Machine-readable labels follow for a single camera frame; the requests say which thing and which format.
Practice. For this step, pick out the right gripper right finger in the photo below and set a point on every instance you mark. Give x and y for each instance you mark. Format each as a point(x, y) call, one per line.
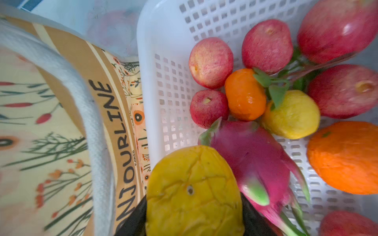
point(255, 224)

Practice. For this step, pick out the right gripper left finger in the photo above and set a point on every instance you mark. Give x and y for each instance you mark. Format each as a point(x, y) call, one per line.
point(134, 225)

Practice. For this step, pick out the pink dragon fruit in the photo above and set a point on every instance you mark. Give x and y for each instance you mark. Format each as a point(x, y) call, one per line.
point(262, 169)

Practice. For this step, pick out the yellow mango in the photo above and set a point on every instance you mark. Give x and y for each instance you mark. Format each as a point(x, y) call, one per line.
point(193, 192)

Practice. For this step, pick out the cream canvas grocery bag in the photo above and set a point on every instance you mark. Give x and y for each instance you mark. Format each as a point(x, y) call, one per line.
point(46, 170)

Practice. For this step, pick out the large orange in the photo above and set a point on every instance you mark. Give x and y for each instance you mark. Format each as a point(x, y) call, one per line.
point(345, 156)

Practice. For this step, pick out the red apple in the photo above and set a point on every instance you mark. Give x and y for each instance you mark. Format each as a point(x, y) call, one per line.
point(345, 91)
point(268, 46)
point(211, 62)
point(207, 106)
point(334, 28)
point(344, 223)

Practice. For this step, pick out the yellow lemon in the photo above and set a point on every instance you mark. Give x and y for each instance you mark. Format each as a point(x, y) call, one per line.
point(297, 117)

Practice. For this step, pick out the small orange tangerine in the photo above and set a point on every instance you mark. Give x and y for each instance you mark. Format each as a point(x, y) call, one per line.
point(246, 96)

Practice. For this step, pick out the white plastic basket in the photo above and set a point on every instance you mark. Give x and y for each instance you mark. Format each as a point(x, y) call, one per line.
point(166, 33)

